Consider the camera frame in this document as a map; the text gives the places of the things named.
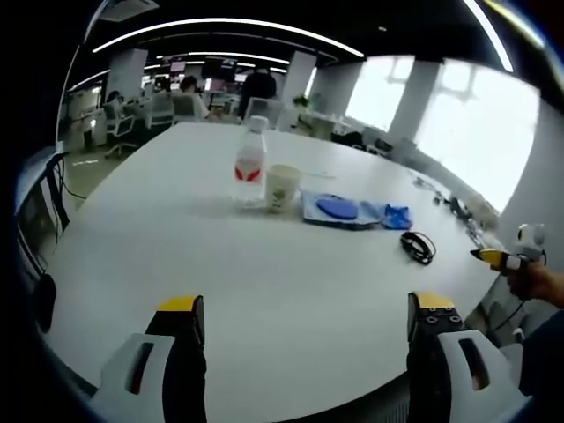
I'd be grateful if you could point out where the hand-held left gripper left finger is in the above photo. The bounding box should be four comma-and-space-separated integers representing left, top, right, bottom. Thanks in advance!
100, 294, 208, 423

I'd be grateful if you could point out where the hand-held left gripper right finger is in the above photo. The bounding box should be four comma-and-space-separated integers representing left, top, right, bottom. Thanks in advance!
405, 290, 520, 423

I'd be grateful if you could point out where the blue tissue packet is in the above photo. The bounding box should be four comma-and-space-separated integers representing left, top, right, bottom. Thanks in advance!
381, 203, 415, 231

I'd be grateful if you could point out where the wet wipes packet blue lid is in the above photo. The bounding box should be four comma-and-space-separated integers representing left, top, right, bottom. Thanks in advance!
301, 189, 384, 230

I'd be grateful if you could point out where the white paper cup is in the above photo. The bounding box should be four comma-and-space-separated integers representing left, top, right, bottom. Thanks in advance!
263, 164, 303, 215

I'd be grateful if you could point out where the clear plastic water bottle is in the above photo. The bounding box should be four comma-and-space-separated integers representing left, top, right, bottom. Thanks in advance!
233, 115, 270, 202

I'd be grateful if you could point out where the person's right hand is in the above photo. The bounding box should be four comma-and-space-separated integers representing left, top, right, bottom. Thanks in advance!
504, 263, 553, 302

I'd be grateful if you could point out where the white table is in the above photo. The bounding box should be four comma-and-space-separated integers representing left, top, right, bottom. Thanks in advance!
43, 121, 508, 409

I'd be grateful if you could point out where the large bright window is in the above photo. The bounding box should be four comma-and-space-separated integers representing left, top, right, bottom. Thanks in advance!
413, 56, 541, 213

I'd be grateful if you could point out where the black chair back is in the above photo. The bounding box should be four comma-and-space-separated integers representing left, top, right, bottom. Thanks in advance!
34, 272, 57, 334

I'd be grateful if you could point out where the narrow bright window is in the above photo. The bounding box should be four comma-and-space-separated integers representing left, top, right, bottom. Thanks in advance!
345, 56, 415, 133

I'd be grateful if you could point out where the white mesh office chair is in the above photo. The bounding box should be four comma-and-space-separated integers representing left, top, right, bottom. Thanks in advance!
104, 109, 138, 159

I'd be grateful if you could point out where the long ceiling light strip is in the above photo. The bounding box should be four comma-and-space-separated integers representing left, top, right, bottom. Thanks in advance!
92, 17, 367, 58

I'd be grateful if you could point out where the tangle of cables and devices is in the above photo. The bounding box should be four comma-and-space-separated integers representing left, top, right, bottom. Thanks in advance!
413, 175, 503, 234

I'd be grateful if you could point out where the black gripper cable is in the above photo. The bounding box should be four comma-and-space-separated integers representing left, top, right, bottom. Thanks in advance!
493, 299, 526, 332

